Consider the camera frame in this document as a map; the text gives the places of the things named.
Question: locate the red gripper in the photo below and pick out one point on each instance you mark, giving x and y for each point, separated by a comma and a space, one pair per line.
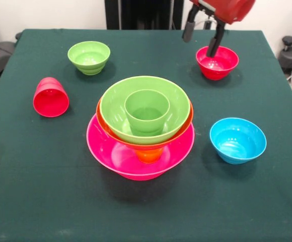
229, 8

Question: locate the small red bowl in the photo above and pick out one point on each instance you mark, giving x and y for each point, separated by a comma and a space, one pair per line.
217, 65

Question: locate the green cup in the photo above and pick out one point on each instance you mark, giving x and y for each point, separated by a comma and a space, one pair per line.
146, 118

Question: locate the large green bowl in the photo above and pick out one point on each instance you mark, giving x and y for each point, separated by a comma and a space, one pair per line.
110, 111

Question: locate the large orange bowl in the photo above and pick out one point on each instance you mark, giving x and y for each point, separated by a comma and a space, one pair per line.
104, 123

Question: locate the orange cup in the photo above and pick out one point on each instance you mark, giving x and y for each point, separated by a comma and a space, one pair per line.
148, 156

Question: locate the large pink bowl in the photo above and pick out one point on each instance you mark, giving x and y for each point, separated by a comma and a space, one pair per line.
98, 148

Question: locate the red cup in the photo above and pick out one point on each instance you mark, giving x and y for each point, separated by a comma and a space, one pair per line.
50, 102

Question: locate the black power plug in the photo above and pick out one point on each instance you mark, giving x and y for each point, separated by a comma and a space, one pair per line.
207, 25

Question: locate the small blue bowl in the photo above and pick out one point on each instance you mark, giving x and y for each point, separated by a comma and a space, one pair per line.
236, 143

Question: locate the small green bowl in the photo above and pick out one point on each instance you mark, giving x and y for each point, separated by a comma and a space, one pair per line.
88, 56

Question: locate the dark green tablecloth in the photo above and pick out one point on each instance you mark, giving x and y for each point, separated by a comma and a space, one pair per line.
146, 206

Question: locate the black office chair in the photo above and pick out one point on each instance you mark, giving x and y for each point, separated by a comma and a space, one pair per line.
0, 54

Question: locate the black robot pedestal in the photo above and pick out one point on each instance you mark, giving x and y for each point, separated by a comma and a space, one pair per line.
146, 12

